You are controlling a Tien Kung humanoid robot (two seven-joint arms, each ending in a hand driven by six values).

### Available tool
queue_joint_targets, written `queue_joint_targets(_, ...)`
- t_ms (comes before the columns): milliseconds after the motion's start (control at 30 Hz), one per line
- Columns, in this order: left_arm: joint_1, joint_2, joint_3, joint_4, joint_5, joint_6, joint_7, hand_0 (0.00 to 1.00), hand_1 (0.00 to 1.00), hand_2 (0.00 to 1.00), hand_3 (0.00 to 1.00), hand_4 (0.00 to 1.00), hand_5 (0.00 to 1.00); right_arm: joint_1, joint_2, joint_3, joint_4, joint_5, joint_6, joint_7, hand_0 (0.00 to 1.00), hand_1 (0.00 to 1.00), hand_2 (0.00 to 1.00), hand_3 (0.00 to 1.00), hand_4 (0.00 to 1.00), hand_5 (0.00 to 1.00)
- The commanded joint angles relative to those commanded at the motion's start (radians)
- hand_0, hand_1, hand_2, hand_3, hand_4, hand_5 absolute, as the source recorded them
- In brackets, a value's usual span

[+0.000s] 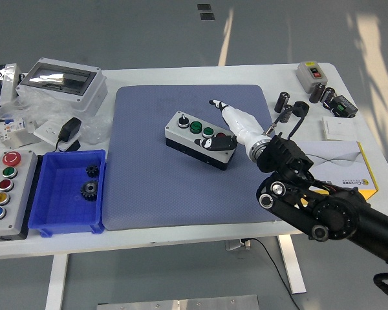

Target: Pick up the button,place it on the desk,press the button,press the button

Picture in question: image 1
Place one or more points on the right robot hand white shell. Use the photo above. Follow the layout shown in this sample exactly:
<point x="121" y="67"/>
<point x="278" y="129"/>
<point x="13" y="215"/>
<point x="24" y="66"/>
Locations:
<point x="244" y="127"/>

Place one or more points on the grey four-button control box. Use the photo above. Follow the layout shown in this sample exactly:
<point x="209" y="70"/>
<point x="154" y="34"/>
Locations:
<point x="181" y="139"/>

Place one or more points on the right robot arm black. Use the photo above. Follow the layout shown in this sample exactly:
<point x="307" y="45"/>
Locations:
<point x="336" y="216"/>

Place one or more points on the grey five-button control box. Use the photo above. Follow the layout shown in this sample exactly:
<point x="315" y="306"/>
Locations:
<point x="17" y="193"/>

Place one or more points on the black cylindrical capacitor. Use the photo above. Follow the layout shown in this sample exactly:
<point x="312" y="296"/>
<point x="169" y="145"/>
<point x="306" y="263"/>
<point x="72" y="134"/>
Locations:
<point x="283" y="101"/>
<point x="286" y="119"/>
<point x="328" y="95"/>
<point x="317" y="93"/>

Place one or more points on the black hex nut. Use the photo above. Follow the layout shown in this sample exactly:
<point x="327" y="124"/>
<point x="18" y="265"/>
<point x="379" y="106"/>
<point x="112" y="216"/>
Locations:
<point x="299" y="111"/>

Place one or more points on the black module with green terminal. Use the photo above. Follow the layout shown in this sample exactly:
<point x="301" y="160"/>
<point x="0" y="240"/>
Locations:
<point x="342" y="108"/>

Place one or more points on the white and yellow cardboard box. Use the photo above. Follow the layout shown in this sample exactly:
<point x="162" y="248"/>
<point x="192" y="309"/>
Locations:
<point x="342" y="161"/>

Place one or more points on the blue-grey table mat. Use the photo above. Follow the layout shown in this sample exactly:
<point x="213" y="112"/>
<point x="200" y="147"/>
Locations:
<point x="139" y="106"/>

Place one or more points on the black floor cover plate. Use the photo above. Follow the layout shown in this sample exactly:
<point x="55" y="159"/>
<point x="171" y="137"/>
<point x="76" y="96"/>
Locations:
<point x="204" y="7"/>
<point x="207" y="16"/>

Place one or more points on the white table leg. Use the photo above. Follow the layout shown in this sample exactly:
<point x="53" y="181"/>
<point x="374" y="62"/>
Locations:
<point x="292" y="264"/>
<point x="56" y="281"/>

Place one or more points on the small black bevel gear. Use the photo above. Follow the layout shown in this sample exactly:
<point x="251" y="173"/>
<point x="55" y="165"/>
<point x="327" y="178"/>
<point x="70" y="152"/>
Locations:
<point x="92" y="170"/>

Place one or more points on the large black bevel gear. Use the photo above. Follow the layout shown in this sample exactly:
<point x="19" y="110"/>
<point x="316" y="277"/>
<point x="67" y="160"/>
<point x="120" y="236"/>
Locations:
<point x="90" y="191"/>

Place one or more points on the black power adapter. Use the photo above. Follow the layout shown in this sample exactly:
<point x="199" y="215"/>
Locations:
<point x="69" y="127"/>

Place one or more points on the silver metal plate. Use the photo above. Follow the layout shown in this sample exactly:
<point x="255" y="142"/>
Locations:
<point x="181" y="303"/>

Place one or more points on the blue plastic bin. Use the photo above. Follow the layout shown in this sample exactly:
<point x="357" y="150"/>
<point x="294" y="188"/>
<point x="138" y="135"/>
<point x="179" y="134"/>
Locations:
<point x="61" y="206"/>

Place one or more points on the clear plastic bag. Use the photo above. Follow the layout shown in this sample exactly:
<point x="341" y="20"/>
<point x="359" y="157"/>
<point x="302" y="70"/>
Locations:
<point x="35" y="109"/>

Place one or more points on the white circuit breaker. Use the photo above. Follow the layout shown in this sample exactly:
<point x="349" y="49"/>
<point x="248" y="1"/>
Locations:
<point x="13" y="127"/>

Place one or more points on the grey and black electrical box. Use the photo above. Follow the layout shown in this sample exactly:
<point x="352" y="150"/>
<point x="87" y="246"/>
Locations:
<point x="8" y="84"/>

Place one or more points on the grey two-button switch box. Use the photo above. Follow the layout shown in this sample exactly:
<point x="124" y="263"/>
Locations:
<point x="305" y="79"/>

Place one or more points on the white wall switch plate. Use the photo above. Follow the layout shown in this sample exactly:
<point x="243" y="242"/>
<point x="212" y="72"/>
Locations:
<point x="339" y="129"/>

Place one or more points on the grey bracket under table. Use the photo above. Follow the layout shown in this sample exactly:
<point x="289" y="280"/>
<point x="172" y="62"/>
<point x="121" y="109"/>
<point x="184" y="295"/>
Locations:
<point x="234" y="245"/>

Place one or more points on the grey enclosure with clear lid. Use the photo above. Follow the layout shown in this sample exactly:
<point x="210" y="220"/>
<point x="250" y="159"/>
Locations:
<point x="84" y="93"/>

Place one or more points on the white wall socket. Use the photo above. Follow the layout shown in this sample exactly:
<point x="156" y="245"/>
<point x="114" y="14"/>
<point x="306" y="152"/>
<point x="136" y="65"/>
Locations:
<point x="47" y="130"/>

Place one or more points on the silver metal bracket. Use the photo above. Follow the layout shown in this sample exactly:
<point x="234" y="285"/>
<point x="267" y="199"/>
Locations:
<point x="22" y="140"/>

